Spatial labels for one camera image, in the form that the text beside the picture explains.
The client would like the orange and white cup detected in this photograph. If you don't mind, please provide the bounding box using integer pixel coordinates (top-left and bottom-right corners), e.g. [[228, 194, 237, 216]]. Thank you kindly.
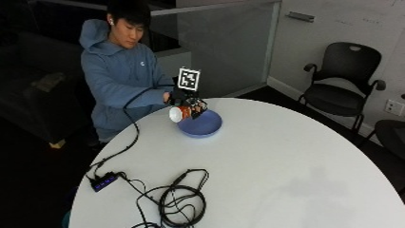
[[168, 105, 195, 124]]

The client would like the blue bowl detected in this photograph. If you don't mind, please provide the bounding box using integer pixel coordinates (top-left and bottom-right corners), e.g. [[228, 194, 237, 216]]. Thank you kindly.
[[176, 109, 224, 139]]

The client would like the white marker cube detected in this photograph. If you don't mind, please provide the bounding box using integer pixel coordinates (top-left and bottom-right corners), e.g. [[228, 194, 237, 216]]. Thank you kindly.
[[176, 66, 201, 92]]

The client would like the glass partition panel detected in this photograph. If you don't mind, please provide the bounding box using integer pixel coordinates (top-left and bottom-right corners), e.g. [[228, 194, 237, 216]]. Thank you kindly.
[[149, 0, 283, 99]]

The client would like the the person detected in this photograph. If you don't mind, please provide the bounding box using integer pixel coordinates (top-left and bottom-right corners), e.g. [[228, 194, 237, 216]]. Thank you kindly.
[[79, 0, 176, 143]]

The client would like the black usb hub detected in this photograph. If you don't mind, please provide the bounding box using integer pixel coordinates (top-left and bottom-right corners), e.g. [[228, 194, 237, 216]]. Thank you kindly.
[[88, 171, 120, 193]]

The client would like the black office chair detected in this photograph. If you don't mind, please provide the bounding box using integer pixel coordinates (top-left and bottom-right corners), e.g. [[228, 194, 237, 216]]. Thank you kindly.
[[297, 42, 388, 134]]

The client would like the dark sofa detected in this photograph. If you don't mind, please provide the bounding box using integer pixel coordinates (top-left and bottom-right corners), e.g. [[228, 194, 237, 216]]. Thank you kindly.
[[0, 31, 96, 143]]

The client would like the black glove cable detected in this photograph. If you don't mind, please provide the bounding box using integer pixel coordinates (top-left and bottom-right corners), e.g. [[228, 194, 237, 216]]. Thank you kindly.
[[87, 84, 176, 179]]

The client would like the coiled black cable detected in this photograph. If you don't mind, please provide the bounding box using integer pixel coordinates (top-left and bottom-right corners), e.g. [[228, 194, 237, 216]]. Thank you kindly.
[[116, 168, 211, 228]]

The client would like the grey door handle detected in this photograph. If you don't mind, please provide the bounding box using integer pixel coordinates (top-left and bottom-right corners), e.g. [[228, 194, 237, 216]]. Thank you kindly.
[[285, 11, 317, 24]]

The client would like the white wall outlet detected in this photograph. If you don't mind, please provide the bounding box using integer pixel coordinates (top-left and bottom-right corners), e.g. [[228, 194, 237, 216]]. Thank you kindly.
[[384, 99, 405, 117]]

